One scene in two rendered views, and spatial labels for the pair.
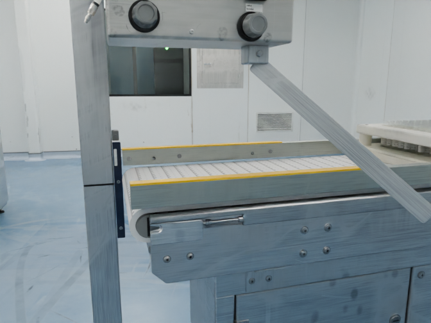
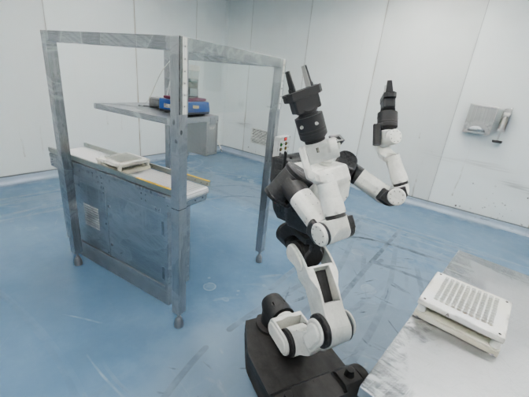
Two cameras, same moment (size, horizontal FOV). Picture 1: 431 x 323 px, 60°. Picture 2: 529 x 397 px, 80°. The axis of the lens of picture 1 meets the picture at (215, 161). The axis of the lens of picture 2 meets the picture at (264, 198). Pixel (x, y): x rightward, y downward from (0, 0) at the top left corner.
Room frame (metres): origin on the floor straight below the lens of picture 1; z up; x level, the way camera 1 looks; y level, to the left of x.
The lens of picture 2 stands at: (1.54, 1.67, 1.53)
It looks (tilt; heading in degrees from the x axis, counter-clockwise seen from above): 21 degrees down; 225
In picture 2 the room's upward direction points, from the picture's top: 6 degrees clockwise
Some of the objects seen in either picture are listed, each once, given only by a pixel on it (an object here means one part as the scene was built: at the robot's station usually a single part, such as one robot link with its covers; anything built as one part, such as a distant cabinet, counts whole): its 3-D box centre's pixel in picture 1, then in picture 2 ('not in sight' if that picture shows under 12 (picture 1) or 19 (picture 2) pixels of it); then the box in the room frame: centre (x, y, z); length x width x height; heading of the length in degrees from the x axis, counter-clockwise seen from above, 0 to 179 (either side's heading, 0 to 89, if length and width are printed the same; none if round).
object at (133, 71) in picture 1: (141, 54); not in sight; (5.38, 1.03, 1.43); 1.38 x 0.01 x 1.16; 100
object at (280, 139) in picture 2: not in sight; (280, 152); (-0.26, 0.02, 1.00); 0.17 x 0.06 x 0.26; 16
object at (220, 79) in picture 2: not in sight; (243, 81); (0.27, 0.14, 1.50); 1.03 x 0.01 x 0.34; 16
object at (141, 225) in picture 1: (140, 198); not in sight; (0.60, 0.13, 0.83); 0.27 x 0.03 x 0.03; 16
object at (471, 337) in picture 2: not in sight; (460, 313); (0.39, 1.55, 0.84); 0.24 x 0.24 x 0.02; 5
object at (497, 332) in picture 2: not in sight; (465, 302); (0.38, 1.55, 0.88); 0.25 x 0.24 x 0.02; 5
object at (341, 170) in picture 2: not in sight; (308, 190); (0.45, 0.87, 1.08); 0.34 x 0.30 x 0.36; 5
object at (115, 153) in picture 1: (118, 191); not in sight; (0.72, 0.19, 0.81); 0.02 x 0.01 x 0.20; 106
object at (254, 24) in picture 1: (254, 21); not in sight; (0.45, -0.04, 1.09); 0.03 x 0.03 x 0.04; 16
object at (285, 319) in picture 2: not in sight; (292, 332); (0.44, 0.91, 0.28); 0.21 x 0.20 x 0.13; 72
